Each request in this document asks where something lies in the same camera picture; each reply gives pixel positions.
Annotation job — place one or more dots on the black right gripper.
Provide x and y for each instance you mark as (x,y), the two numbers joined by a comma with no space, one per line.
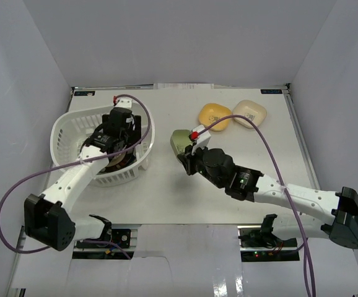
(188,159)

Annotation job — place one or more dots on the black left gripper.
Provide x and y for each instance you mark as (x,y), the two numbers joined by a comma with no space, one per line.
(134,129)

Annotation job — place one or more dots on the round black rimmed plate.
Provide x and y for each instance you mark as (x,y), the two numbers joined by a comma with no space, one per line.
(120,161)

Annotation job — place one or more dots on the green square panda dish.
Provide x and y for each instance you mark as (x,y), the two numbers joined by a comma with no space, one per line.
(179,141)

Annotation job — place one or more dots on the yellow square panda dish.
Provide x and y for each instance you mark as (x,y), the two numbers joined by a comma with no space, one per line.
(211,113)

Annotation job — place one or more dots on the cream square panda dish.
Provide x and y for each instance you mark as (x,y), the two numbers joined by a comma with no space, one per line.
(251,110)

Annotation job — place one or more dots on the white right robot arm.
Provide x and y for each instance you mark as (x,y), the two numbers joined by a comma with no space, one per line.
(323,214)

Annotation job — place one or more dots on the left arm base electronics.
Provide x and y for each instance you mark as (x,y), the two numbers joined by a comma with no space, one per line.
(124,238)

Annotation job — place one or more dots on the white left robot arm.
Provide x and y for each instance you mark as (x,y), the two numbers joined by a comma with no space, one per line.
(47,216)

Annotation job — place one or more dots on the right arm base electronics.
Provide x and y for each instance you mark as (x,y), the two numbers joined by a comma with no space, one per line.
(254,248)

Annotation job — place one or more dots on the white plastic dish bin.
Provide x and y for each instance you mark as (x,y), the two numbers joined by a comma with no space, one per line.
(71,130)

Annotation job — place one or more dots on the papers at table back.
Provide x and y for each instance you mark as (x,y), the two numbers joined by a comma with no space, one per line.
(182,86)

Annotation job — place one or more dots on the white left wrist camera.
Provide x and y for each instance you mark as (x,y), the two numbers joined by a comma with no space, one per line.
(122,102)

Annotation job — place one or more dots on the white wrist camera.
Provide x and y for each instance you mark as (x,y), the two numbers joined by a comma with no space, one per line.
(200,138)
(122,102)

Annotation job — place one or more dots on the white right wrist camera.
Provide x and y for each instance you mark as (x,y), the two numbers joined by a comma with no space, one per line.
(200,138)

